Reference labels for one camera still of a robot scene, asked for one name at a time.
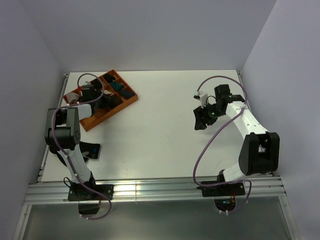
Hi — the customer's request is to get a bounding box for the orange wooden divider tray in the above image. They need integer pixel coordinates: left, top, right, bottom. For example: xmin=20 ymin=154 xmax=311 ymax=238
xmin=63 ymin=69 xmax=138 ymax=131

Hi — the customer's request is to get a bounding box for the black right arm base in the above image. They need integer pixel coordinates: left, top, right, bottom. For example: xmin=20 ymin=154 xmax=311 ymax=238
xmin=197 ymin=183 xmax=246 ymax=212

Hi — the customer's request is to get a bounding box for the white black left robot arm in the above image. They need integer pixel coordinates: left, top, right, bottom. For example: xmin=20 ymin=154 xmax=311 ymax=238
xmin=44 ymin=84 xmax=104 ymax=201

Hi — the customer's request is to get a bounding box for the white red rolled sock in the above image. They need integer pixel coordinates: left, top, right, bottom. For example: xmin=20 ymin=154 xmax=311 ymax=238
xmin=103 ymin=90 xmax=113 ymax=95

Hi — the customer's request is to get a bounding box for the brown sock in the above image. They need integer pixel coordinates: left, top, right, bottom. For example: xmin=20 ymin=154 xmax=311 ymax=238
xmin=109 ymin=95 xmax=123 ymax=109

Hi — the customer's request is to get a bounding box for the black patterned sock pile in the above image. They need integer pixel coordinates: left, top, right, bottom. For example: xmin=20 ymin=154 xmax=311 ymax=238
xmin=79 ymin=141 xmax=101 ymax=163

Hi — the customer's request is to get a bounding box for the grey white rolled sock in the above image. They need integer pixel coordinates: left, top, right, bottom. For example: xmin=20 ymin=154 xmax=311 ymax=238
xmin=64 ymin=92 xmax=81 ymax=105

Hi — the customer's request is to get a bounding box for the teal green rolled sock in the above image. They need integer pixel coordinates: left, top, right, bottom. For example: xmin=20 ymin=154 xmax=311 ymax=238
xmin=109 ymin=81 xmax=125 ymax=92

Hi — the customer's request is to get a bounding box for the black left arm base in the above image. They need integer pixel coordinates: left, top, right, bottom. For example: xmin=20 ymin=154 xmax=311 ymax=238
xmin=67 ymin=184 xmax=114 ymax=216

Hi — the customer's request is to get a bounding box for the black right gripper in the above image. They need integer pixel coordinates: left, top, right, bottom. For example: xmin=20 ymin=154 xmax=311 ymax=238
xmin=193 ymin=101 xmax=225 ymax=131

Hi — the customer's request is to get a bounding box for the dark teal rolled sock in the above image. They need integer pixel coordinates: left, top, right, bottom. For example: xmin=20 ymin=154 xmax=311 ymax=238
xmin=120 ymin=89 xmax=135 ymax=100

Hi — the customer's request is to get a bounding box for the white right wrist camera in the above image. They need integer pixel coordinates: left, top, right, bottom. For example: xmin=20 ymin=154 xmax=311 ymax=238
xmin=193 ymin=91 xmax=208 ymax=108

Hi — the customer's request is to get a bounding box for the aluminium frame rail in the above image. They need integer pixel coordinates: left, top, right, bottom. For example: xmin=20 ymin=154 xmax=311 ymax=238
xmin=23 ymin=174 xmax=287 ymax=205

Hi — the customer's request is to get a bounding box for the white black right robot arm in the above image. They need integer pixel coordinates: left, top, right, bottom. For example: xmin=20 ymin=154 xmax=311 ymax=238
xmin=193 ymin=84 xmax=280 ymax=195

